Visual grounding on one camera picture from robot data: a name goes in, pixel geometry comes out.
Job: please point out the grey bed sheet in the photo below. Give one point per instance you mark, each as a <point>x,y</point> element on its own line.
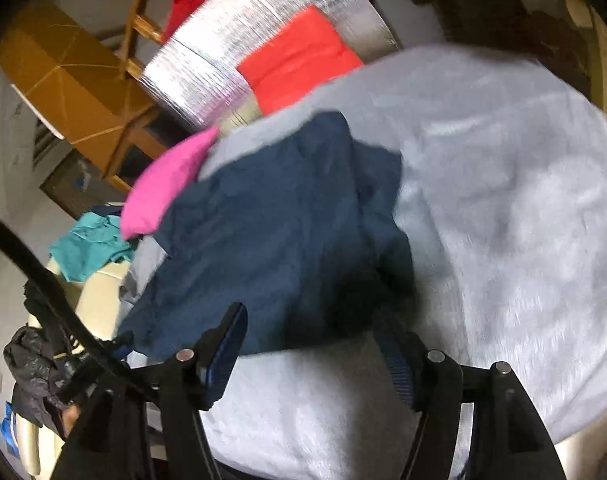
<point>503,199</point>

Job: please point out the cream leather sofa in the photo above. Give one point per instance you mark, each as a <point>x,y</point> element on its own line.
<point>96,302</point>

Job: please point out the wooden stair railing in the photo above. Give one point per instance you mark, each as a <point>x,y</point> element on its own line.
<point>137,26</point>

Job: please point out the silver foil insulation panel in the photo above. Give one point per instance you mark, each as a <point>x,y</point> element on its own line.
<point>194,74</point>

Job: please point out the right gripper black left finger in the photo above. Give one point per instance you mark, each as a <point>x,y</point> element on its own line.
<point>148,420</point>

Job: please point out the pink pillow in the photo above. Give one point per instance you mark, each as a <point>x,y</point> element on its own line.
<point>161,182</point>

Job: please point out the navy blue zip jacket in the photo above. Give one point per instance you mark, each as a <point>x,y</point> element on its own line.
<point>301,232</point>

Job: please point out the teal garment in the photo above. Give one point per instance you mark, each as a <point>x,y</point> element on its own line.
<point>92,243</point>

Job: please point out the black garment on sofa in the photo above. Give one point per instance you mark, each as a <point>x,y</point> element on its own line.
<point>37,305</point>

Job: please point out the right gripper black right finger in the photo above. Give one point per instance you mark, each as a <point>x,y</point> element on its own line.
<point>508,437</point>

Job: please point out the wooden side table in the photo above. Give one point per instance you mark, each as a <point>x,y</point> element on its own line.
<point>568,37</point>

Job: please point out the dark grey puffer jacket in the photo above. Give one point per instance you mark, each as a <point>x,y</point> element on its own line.
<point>35,356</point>

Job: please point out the red-orange pillow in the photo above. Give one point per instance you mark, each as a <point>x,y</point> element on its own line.
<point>306,53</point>

